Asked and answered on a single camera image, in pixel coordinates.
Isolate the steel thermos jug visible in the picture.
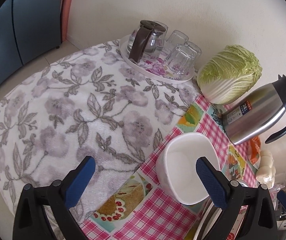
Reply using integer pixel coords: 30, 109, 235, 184
222, 75, 286, 145

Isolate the orange snack packet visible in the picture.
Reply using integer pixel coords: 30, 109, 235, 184
247, 136, 261, 165

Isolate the pink board by fridge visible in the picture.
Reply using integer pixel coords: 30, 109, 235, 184
61, 0, 72, 42

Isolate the napa cabbage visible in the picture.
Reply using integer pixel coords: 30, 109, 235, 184
196, 44, 263, 105

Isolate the glass coffee pot brown handle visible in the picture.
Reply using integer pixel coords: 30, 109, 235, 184
127, 20, 168, 63

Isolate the floral round tray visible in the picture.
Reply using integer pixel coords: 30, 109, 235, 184
119, 35, 195, 84

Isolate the bag of white buns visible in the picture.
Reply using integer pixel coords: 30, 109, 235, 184
256, 150, 276, 189

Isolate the small white square bowl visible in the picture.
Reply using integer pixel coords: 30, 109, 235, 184
155, 132, 221, 205

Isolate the upturned drinking glass back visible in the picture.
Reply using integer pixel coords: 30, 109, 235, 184
161, 30, 189, 56

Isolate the upturned drinking glass front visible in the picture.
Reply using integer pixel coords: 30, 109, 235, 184
164, 44, 197, 75

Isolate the floral grey white cloth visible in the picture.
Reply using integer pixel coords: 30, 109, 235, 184
0, 40, 198, 223

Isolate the upturned drinking glass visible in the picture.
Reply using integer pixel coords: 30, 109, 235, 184
161, 30, 189, 56
183, 41, 202, 64
164, 44, 197, 75

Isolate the large steel basin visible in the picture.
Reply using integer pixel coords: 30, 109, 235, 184
195, 179, 249, 240

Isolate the pink checkered tablecloth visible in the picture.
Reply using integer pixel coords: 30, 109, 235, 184
81, 96, 257, 239

